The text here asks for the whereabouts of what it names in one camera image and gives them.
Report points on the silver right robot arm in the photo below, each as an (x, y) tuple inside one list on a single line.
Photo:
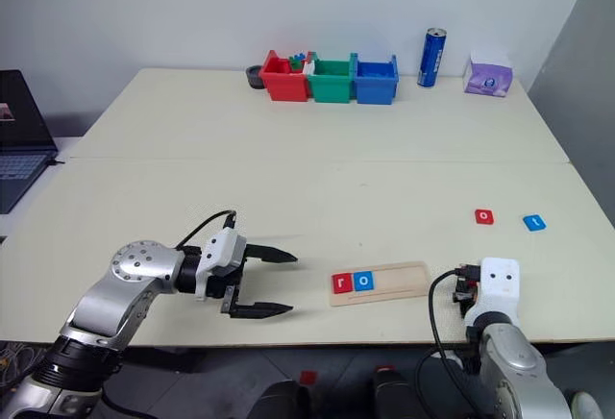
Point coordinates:
[(514, 366)]

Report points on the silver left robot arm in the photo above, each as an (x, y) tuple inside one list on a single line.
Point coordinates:
[(130, 275)]

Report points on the green toy brick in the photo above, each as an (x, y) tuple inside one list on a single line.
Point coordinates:
[(296, 64)]

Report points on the blue toy brick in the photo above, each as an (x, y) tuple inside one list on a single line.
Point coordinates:
[(301, 56)]

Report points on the red r letter block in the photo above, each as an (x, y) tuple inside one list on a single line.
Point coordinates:
[(342, 283)]

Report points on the small red square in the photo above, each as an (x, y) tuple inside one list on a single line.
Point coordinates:
[(308, 376)]

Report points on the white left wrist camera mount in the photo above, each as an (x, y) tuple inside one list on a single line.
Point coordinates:
[(223, 246)]

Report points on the dark laptop computer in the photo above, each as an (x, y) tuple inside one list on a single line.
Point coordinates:
[(21, 150)]

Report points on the white and red toy brick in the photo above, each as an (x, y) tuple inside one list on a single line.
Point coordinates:
[(310, 63)]

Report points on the green plastic bin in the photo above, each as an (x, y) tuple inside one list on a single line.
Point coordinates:
[(329, 87)]

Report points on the red plastic bin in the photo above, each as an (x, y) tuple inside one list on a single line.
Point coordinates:
[(286, 85)]

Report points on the blue t letter block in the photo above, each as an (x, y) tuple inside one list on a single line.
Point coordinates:
[(534, 223)]

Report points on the blue o letter block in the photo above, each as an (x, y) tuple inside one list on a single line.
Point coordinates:
[(363, 281)]

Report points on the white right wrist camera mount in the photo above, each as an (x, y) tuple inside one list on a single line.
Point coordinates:
[(499, 284)]

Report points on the blue plastic bin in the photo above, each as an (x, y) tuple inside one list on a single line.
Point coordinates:
[(375, 87)]

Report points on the dark rounded shape red top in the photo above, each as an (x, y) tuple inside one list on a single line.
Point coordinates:
[(394, 395)]

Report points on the red o letter block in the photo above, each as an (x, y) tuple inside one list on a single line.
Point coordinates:
[(484, 216)]

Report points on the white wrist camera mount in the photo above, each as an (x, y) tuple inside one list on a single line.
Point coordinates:
[(223, 246), (499, 284)]

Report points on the blue drink can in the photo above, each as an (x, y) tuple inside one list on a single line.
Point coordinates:
[(432, 61)]

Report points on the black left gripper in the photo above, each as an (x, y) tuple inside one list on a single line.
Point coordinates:
[(233, 282)]

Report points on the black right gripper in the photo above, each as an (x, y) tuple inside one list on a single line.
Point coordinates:
[(460, 294)]

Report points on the purple tissue pack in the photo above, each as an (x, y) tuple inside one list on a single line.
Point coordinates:
[(487, 78)]

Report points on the black round tape roll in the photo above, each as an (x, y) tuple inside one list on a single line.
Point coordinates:
[(253, 78)]

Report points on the white shoe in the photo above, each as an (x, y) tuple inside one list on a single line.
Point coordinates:
[(587, 405)]

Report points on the wooden letter tray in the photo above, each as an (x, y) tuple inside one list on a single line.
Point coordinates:
[(399, 282)]

